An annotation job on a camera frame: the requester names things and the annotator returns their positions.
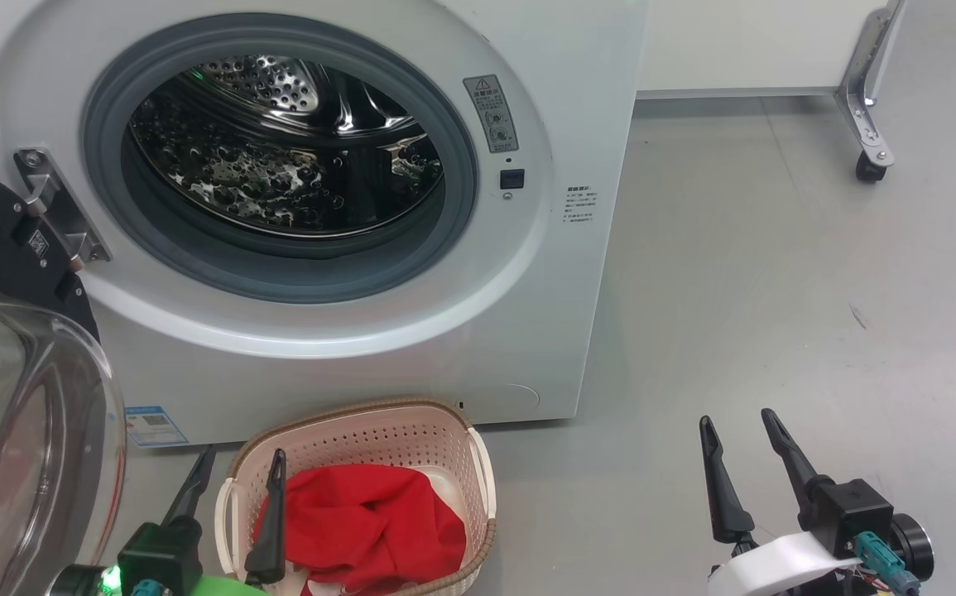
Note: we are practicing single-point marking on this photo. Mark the silver metal panel leg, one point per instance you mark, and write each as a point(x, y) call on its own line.
point(862, 99)

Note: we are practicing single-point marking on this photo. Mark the silver metal door hinge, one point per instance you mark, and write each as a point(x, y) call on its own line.
point(55, 207)

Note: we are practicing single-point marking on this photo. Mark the black door latch socket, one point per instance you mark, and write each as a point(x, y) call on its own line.
point(512, 180)

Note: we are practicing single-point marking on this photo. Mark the black left arm wrist joint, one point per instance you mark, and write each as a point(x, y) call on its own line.
point(80, 582)

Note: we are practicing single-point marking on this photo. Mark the washing machine glass door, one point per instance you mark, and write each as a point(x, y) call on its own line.
point(22, 455)

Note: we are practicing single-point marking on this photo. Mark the white front-load washing machine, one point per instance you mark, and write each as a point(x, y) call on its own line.
point(444, 331)

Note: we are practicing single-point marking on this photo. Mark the cream perforated laundry basket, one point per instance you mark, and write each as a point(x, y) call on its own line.
point(362, 434)

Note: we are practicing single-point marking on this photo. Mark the blue energy label sticker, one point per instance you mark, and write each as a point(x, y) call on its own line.
point(155, 426)

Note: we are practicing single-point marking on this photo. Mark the white partition panel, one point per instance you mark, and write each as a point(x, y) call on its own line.
point(734, 41)

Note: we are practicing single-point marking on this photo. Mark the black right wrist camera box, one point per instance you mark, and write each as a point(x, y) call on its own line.
point(854, 509)

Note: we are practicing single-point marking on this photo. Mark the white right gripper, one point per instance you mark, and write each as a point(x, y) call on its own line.
point(775, 567)

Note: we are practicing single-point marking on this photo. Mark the red and white garment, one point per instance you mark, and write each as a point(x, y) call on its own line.
point(362, 521)

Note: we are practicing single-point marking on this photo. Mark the stainless steel washer drum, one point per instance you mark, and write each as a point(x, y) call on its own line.
point(279, 165)

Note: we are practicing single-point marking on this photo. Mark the grey warning label sticker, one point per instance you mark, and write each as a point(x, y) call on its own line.
point(491, 114)

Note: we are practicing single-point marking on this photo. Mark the black caster wheel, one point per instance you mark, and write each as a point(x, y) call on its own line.
point(871, 168)

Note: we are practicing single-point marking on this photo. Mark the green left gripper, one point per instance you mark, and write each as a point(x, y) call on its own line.
point(225, 588)

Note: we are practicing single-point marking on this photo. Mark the black right arm wrist joint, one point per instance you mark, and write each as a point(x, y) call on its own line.
point(915, 546)

